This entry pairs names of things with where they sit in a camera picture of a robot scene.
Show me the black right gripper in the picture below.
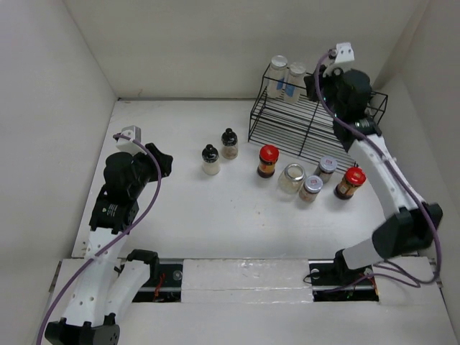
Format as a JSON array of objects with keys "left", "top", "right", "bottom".
[{"left": 303, "top": 63, "right": 344, "bottom": 118}]

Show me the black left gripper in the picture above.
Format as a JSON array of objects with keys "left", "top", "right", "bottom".
[{"left": 128, "top": 142, "right": 171, "bottom": 198}]

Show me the silver-capped blue-label shaker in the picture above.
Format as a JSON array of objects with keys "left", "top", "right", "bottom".
[
  {"left": 283, "top": 62, "right": 306, "bottom": 104},
  {"left": 267, "top": 55, "right": 288, "bottom": 98}
]

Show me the red-capped dark sauce bottle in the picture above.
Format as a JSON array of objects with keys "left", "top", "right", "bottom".
[{"left": 257, "top": 144, "right": 280, "bottom": 178}]

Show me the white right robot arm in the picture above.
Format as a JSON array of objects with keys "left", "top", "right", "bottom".
[{"left": 304, "top": 65, "right": 443, "bottom": 284}]

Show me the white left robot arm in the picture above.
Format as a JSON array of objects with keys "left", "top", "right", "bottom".
[{"left": 36, "top": 139, "right": 173, "bottom": 344}]

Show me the black-capped white powder bottle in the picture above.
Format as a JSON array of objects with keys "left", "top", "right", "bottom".
[{"left": 202, "top": 144, "right": 220, "bottom": 175}]

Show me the black-capped brown spice bottle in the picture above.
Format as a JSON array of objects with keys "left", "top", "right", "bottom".
[{"left": 221, "top": 128, "right": 238, "bottom": 160}]

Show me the white-lid spice jar back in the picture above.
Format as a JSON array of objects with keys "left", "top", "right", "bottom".
[{"left": 314, "top": 156, "right": 338, "bottom": 183}]

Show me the white-lid spice jar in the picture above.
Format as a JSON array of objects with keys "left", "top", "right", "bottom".
[
  {"left": 299, "top": 175, "right": 323, "bottom": 202},
  {"left": 314, "top": 156, "right": 338, "bottom": 183}
]

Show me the open clear glass jar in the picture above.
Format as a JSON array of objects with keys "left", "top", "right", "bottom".
[{"left": 277, "top": 163, "right": 306, "bottom": 201}]

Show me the white-lid spice jar front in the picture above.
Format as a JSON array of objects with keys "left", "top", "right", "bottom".
[{"left": 299, "top": 175, "right": 323, "bottom": 202}]

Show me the red-lid brown sauce jar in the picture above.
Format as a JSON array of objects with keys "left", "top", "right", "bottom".
[{"left": 334, "top": 167, "right": 367, "bottom": 200}]

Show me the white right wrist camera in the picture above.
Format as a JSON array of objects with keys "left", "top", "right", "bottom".
[{"left": 321, "top": 42, "right": 354, "bottom": 78}]

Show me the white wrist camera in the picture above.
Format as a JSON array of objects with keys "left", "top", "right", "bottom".
[
  {"left": 116, "top": 125, "right": 142, "bottom": 155},
  {"left": 321, "top": 42, "right": 354, "bottom": 78}
]

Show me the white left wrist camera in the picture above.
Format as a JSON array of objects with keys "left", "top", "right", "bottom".
[{"left": 116, "top": 125, "right": 142, "bottom": 155}]

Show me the black wire shelf rack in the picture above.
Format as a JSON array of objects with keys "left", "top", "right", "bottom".
[{"left": 248, "top": 65, "right": 388, "bottom": 172}]

